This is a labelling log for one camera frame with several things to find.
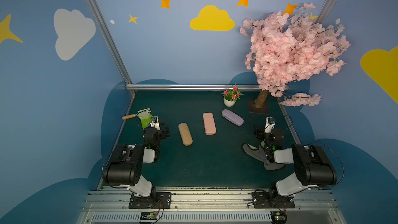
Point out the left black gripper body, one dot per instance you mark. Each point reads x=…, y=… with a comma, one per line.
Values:
x=149, y=129

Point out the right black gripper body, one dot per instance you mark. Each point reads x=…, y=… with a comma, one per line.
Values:
x=259, y=132

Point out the grey green microfibre cloth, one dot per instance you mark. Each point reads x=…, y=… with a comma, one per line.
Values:
x=260, y=155

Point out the pink eyeglass case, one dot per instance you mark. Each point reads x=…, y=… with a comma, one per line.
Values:
x=209, y=124

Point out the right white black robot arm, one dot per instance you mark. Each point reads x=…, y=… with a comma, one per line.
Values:
x=312, y=167

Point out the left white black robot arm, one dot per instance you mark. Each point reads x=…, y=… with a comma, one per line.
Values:
x=123, y=168

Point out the beige cork eyeglass case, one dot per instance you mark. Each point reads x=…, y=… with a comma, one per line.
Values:
x=185, y=134

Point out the purple eyeglass case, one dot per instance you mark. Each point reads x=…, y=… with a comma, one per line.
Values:
x=232, y=117

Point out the green black work glove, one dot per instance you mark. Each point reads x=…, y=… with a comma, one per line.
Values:
x=145, y=118

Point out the small potted pink flowers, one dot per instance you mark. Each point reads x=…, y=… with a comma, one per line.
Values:
x=231, y=95

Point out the right green circuit board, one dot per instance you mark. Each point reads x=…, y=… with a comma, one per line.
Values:
x=278, y=218

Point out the pink cherry blossom tree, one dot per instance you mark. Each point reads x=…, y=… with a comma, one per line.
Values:
x=290, y=47

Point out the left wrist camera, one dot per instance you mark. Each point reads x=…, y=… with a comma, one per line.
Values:
x=154, y=122

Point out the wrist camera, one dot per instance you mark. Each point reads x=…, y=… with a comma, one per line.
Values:
x=154, y=122
x=269, y=125

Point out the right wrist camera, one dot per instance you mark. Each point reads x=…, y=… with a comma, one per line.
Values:
x=269, y=125

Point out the wooden handled garden trowel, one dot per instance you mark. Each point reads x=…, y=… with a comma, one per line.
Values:
x=147, y=110

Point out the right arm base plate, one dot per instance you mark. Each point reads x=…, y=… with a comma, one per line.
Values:
x=262, y=199

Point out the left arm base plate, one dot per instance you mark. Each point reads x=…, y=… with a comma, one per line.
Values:
x=155, y=200

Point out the aluminium front rail frame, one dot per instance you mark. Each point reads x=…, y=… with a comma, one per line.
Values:
x=194, y=205

